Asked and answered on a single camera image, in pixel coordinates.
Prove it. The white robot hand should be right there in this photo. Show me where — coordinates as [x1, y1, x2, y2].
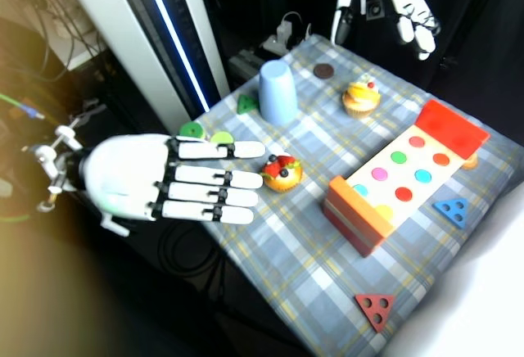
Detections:
[83, 133, 267, 237]
[329, 0, 443, 62]

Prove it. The orange cream cupcake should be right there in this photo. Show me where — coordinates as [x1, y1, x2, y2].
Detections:
[341, 73, 382, 120]

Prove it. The strawberry topped cupcake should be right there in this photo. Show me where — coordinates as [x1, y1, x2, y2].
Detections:
[260, 153, 305, 194]

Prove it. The orange dotted toy bed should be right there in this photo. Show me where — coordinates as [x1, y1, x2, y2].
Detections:
[322, 99, 492, 259]

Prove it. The grey metal clamp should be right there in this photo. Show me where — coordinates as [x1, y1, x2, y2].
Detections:
[67, 101, 108, 129]

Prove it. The light green half disc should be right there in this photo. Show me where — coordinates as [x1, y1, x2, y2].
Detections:
[209, 130, 236, 145]

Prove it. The brown round disc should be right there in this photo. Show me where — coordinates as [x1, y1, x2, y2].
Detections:
[313, 63, 336, 80]

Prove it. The white power adapter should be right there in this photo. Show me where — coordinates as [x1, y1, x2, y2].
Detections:
[261, 11, 314, 57]

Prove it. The green triangle block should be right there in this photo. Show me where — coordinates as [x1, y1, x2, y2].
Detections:
[237, 93, 260, 115]

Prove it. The white pillar with blue stripe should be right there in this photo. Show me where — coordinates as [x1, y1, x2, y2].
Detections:
[54, 0, 231, 135]

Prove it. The light blue plastic cup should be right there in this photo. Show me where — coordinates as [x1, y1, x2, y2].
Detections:
[257, 60, 298, 126]

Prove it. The grey metal box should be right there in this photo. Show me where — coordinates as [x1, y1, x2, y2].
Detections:
[227, 48, 267, 84]

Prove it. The plaid tablecloth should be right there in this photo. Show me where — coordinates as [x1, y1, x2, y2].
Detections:
[195, 33, 516, 357]

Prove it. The blue triangle block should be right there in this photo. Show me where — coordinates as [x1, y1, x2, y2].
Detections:
[432, 197, 471, 230]

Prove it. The red triangle block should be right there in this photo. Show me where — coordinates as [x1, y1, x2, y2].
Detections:
[354, 293, 397, 334]

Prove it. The green ring block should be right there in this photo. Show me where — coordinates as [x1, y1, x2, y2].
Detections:
[178, 121, 207, 141]

